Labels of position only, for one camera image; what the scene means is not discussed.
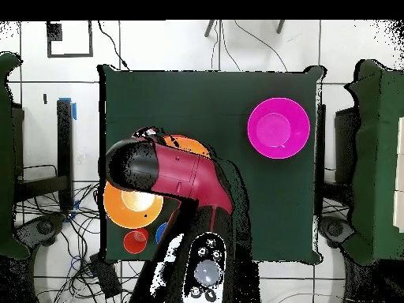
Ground dark blue plastic bowl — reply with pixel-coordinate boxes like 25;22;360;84
155;222;169;245

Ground dark green tablecloth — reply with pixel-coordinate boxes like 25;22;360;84
98;62;326;264

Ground black power strip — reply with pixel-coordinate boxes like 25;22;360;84
88;252;123;300

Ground orange plastic cup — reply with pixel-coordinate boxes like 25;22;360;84
122;227;150;255

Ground large pink plastic bowl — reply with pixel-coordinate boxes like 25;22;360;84
246;96;311;159

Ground tangle of floor cables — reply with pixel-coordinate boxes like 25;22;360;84
15;182;143;303

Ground camera tripod legs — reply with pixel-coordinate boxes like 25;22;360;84
204;20;286;38

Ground black chair base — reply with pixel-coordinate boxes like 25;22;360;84
15;214;65;250
318;215;354;249

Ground large orange plastic bowl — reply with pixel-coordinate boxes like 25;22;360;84
103;181;164;230
162;134;211;159

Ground black metal frame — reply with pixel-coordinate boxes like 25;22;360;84
12;97;77;212

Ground green cloth side table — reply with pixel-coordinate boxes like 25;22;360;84
0;51;31;261
345;58;404;266

